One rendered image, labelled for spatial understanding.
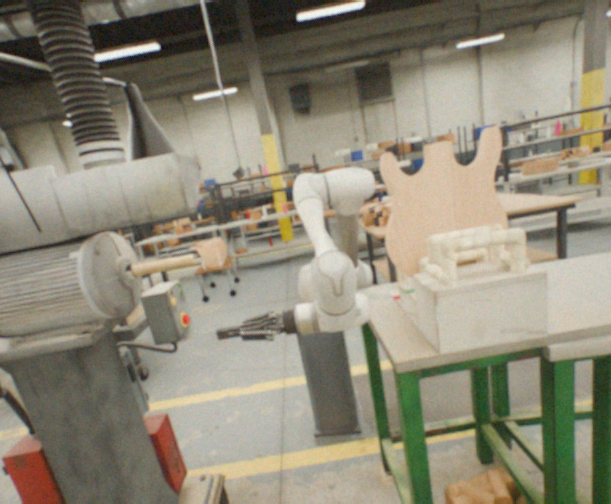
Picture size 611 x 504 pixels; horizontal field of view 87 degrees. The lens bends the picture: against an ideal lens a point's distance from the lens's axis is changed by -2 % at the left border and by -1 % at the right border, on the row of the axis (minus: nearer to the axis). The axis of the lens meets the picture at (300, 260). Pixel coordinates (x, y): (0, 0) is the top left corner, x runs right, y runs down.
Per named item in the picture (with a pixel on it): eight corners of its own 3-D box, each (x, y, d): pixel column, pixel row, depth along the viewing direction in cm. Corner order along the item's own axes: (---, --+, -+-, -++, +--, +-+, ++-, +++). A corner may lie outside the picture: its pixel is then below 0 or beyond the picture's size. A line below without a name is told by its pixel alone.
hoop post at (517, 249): (516, 275, 77) (515, 236, 75) (507, 271, 80) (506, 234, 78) (529, 272, 77) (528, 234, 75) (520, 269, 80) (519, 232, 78)
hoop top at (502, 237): (443, 256, 76) (442, 243, 75) (438, 253, 79) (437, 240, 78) (528, 241, 75) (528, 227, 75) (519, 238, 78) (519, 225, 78)
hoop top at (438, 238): (429, 249, 84) (429, 237, 83) (425, 247, 87) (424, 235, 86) (506, 235, 83) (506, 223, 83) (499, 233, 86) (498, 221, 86)
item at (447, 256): (446, 287, 78) (443, 250, 76) (440, 283, 81) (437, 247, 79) (459, 285, 78) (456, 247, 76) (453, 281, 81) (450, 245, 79)
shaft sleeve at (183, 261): (137, 265, 97) (139, 275, 97) (132, 265, 94) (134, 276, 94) (195, 254, 97) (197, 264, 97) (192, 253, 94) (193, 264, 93)
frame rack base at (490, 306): (440, 356, 80) (434, 292, 76) (417, 330, 95) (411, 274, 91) (549, 336, 80) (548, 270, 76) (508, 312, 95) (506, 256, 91)
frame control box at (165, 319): (116, 374, 118) (93, 309, 112) (142, 346, 139) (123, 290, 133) (181, 362, 118) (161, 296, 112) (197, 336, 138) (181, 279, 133)
